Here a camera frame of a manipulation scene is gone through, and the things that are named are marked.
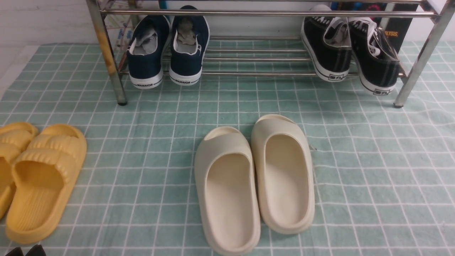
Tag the yellow foam slipper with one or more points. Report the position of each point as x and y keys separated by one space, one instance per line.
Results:
x=45 y=174
x=14 y=139

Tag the black book behind rack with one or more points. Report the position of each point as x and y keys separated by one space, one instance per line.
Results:
x=395 y=28

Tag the left yellow foam slipper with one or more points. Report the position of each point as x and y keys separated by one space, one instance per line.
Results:
x=14 y=139

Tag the green checked floor cloth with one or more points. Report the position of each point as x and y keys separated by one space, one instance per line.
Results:
x=384 y=177

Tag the right yellow foam slipper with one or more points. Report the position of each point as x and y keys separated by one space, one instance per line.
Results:
x=45 y=174

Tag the colourful map poster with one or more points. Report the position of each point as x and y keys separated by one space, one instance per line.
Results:
x=119 y=27

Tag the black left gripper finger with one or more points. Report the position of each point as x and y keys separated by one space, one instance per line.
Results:
x=15 y=252
x=36 y=250

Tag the metal shoe rack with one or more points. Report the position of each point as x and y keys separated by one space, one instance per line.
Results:
x=441 y=19

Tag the left cream foam slipper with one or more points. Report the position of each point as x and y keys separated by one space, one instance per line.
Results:
x=225 y=181

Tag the cream foam slipper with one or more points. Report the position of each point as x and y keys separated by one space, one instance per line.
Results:
x=225 y=181
x=285 y=174

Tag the black canvas sneaker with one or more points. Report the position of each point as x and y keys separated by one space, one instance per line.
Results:
x=327 y=40
x=377 y=63

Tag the navy canvas sneaker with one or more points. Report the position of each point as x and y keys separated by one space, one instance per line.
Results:
x=190 y=38
x=149 y=41

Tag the right cream foam slipper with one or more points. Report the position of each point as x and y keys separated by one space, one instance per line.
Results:
x=285 y=174

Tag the right navy canvas sneaker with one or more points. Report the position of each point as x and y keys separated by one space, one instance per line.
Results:
x=190 y=38

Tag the left navy canvas sneaker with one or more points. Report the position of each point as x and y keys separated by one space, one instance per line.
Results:
x=149 y=41

